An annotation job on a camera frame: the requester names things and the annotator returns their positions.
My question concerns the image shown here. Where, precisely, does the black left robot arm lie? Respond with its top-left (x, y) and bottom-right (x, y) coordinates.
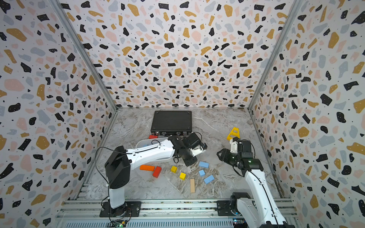
top-left (100, 133), bottom-right (207, 217)

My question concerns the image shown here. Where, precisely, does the long natural wood block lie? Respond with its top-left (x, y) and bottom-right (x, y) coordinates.
top-left (190, 179), bottom-right (195, 193)

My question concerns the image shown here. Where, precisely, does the yellow cube left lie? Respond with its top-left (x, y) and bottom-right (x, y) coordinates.
top-left (171, 166), bottom-right (178, 173)

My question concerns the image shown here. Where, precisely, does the yellow triangle frame block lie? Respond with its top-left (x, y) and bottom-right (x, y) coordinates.
top-left (227, 127), bottom-right (240, 141)

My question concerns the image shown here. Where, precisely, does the red block near orange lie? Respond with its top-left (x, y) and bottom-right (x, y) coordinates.
top-left (153, 166), bottom-right (162, 178)

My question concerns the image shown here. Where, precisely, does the blue long block bottom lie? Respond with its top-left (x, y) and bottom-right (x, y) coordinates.
top-left (204, 175), bottom-right (215, 184)

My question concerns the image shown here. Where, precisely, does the yellow cube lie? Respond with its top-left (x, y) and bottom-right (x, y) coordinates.
top-left (179, 173), bottom-right (186, 180)
top-left (171, 166), bottom-right (178, 173)

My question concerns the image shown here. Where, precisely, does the yellow cube lower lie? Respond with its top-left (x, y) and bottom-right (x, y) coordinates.
top-left (179, 173), bottom-right (186, 180)

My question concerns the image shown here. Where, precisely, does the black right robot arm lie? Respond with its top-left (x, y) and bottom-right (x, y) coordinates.
top-left (217, 137), bottom-right (294, 228)

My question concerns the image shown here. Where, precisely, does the white plastic tub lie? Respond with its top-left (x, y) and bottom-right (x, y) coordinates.
top-left (136, 139), bottom-right (160, 149)

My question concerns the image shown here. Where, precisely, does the black ribbed carrying case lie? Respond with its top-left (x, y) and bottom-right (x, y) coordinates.
top-left (151, 111), bottom-right (193, 136)

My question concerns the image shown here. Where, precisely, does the orange long block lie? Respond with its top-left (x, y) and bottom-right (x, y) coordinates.
top-left (139, 165), bottom-right (155, 172)

